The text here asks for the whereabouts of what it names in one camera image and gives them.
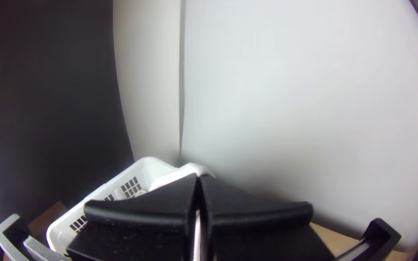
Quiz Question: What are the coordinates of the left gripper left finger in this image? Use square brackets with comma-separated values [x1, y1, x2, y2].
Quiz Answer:
[66, 173, 199, 261]

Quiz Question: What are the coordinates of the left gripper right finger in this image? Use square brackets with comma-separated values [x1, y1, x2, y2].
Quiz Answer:
[198, 174, 336, 261]

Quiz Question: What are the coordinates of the white laundry basket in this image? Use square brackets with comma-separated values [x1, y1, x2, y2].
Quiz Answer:
[45, 156, 216, 255]

